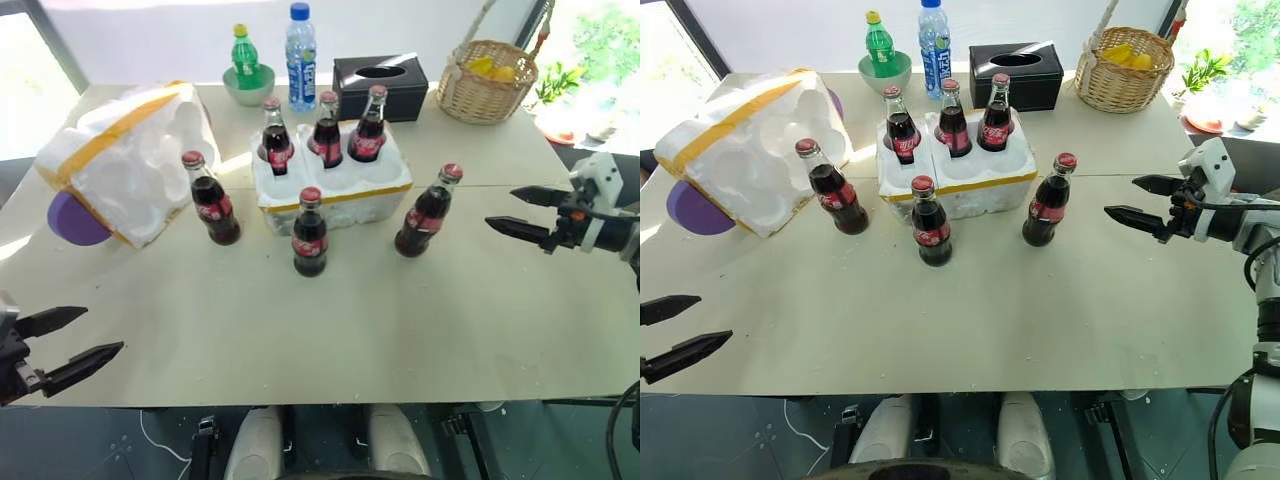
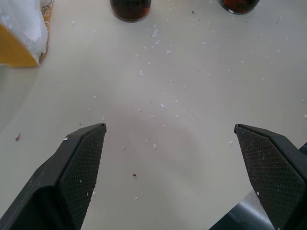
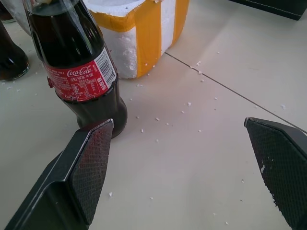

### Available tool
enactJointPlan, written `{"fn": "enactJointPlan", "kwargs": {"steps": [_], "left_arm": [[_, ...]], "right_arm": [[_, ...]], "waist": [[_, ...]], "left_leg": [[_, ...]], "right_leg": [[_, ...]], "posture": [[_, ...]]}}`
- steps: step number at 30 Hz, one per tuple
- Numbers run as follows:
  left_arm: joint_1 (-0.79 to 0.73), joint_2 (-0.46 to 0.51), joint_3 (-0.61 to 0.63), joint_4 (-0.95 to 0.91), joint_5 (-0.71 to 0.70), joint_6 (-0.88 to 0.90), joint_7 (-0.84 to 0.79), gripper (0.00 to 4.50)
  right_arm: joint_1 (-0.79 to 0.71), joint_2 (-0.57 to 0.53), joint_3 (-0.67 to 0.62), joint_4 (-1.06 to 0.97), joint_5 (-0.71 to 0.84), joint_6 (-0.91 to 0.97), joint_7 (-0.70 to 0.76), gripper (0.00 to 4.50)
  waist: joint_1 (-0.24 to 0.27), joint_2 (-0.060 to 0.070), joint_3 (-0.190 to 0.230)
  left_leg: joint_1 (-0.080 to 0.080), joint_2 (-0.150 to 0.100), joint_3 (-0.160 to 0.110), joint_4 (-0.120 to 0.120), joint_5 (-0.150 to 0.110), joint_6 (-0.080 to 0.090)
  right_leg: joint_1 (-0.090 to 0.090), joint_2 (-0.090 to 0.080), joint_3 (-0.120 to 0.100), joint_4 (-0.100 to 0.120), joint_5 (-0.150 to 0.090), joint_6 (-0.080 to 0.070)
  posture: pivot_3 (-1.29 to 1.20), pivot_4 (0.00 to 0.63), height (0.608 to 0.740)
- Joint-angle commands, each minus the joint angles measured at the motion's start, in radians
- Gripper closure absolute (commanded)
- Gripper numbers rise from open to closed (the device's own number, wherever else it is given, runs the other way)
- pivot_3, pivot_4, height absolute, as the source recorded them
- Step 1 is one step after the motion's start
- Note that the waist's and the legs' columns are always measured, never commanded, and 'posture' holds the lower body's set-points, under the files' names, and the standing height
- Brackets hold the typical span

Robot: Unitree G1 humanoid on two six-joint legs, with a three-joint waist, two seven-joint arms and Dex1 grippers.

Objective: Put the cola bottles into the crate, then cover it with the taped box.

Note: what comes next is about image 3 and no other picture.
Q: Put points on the black object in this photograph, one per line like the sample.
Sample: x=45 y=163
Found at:
x=275 y=7

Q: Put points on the dark bottle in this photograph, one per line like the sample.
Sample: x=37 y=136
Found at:
x=10 y=55

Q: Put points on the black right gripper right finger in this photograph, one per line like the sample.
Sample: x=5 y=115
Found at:
x=283 y=165

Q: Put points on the white foam box yellow tape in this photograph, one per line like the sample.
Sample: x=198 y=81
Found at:
x=141 y=36

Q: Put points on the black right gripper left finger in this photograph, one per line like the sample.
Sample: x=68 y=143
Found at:
x=72 y=172

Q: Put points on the red-label glass cola bottle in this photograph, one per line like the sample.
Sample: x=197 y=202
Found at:
x=79 y=72

